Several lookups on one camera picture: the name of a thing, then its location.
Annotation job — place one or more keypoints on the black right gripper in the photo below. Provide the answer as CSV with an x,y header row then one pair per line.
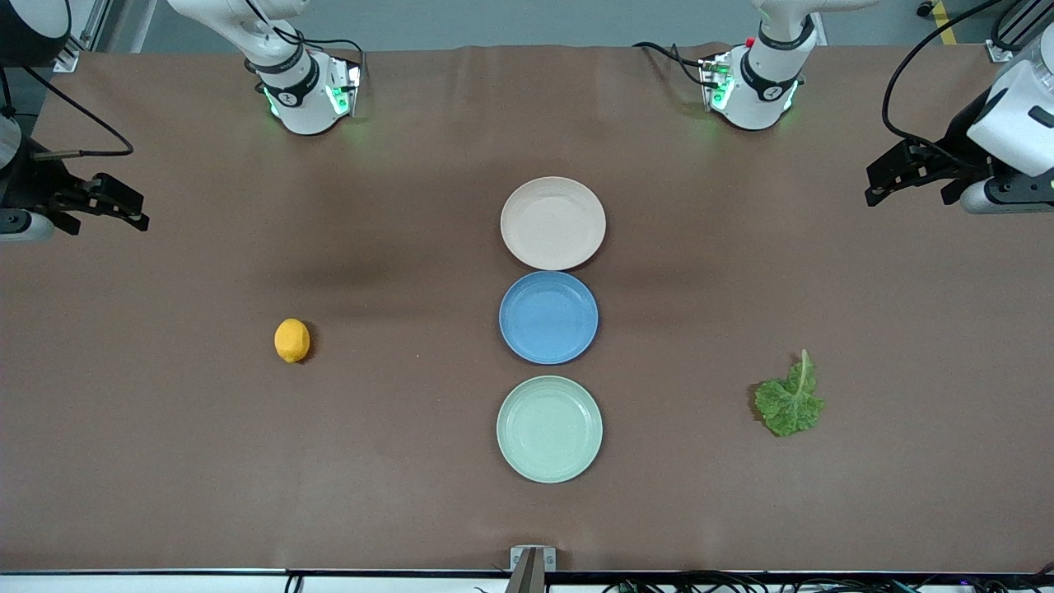
x,y
31,179

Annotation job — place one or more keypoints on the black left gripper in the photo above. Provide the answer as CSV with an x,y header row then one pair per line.
x,y
961,145

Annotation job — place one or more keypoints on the yellow lemon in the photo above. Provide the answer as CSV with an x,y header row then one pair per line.
x,y
291,341

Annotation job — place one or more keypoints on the green lettuce leaf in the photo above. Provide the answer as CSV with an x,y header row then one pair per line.
x,y
790,408

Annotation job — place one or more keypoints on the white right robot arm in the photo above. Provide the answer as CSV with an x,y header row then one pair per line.
x,y
300,103

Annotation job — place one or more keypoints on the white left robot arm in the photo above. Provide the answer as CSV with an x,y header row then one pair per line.
x,y
762,99

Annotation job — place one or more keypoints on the black caster wheel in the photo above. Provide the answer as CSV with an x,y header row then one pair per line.
x,y
925,7

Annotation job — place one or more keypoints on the brown table cover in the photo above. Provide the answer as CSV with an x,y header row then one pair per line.
x,y
206,412

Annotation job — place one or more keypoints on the beige round plate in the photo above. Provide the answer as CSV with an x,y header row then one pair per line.
x,y
552,222

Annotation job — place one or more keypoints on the blue round plate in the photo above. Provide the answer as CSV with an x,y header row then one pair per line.
x,y
547,317

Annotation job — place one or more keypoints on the pale green round plate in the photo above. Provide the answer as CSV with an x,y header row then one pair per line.
x,y
547,428

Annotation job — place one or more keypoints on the aluminium frame profile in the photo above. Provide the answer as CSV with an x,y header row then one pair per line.
x,y
1000,51
67,59
95,21

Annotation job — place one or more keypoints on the white table edge rail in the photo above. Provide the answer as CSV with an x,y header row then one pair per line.
x,y
165,585

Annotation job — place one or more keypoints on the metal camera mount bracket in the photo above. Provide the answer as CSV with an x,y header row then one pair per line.
x,y
519,558

